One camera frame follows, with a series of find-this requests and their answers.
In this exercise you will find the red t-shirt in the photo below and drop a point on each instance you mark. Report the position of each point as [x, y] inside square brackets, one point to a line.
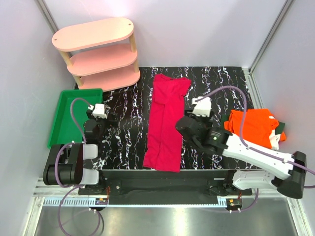
[164, 142]

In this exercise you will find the dark green t-shirt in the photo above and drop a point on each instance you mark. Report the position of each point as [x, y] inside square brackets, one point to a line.
[278, 130]

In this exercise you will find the pink three-tier shelf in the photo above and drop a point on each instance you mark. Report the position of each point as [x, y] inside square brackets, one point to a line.
[100, 54]

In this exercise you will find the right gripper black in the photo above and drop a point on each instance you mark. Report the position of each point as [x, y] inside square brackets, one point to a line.
[208, 120]

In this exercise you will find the green plastic tray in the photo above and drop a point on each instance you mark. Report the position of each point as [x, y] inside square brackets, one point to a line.
[64, 130]

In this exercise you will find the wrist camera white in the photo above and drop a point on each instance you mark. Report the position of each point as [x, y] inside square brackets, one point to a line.
[202, 108]
[96, 111]

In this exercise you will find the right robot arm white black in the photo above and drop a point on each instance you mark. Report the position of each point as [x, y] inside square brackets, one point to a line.
[283, 172]

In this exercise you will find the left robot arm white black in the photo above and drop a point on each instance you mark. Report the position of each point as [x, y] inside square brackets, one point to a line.
[65, 163]

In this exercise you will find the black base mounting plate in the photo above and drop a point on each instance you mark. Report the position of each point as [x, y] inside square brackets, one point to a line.
[149, 188]

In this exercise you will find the aluminium frame rail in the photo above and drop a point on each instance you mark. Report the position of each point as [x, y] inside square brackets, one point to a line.
[290, 187]

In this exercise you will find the orange t-shirt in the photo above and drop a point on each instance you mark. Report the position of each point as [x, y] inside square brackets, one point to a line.
[256, 128]

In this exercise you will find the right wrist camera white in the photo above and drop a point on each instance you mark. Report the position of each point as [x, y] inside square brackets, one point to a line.
[202, 108]

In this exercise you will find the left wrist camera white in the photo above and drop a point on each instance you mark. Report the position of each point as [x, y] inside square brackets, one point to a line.
[96, 111]

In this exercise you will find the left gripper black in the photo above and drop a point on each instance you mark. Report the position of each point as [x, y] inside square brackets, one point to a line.
[110, 124]

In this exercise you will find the white slotted cable duct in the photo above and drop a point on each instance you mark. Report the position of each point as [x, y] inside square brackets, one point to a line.
[75, 202]

